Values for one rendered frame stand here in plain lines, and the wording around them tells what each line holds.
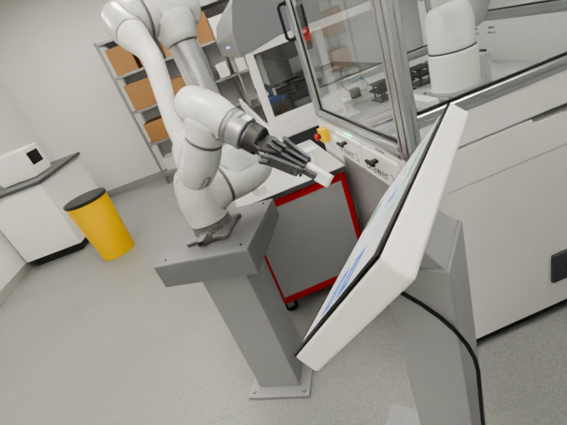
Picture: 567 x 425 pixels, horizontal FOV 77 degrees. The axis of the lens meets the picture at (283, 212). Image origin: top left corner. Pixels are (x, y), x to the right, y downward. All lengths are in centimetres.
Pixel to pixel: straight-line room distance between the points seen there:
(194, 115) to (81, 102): 523
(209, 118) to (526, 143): 103
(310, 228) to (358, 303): 144
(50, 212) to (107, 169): 187
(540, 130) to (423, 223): 101
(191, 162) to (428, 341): 70
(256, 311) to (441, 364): 86
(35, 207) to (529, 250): 436
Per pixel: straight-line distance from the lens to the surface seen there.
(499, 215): 149
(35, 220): 472
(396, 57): 111
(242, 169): 135
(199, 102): 93
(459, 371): 84
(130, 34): 128
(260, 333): 161
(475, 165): 134
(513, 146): 141
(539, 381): 179
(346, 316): 51
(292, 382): 183
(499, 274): 165
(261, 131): 88
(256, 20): 235
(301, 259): 198
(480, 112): 129
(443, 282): 67
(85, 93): 608
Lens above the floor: 145
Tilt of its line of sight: 26 degrees down
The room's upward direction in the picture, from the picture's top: 21 degrees counter-clockwise
